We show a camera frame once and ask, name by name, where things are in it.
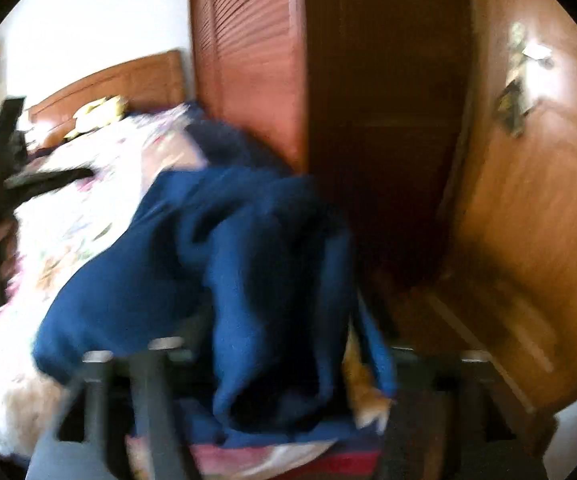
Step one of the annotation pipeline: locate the floral blanket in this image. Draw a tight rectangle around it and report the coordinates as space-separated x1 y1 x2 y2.
0 102 209 457

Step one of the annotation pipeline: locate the hanging door ornament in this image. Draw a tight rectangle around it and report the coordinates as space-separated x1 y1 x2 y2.
497 22 555 137

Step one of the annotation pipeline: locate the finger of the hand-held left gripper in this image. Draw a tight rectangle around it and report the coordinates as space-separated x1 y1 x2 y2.
8 167 94 196
0 97 26 171

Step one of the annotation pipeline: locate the red striped cloth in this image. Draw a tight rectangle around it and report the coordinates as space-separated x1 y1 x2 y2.
188 435 385 480

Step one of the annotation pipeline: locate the yellow plush toy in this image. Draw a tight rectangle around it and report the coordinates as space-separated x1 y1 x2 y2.
71 97 130 137

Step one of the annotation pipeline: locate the blue blazer jacket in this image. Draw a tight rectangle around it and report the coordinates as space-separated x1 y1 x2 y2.
33 105 400 448

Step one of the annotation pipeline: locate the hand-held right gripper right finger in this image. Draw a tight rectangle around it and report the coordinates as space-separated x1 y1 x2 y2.
383 346 549 480

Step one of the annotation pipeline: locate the wooden door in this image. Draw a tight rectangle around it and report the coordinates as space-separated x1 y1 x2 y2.
393 0 577 443

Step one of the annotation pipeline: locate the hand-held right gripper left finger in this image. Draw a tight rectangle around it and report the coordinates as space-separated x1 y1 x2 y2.
56 337 204 480

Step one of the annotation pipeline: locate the wooden bed headboard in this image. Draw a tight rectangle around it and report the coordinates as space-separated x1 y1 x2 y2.
26 49 188 127

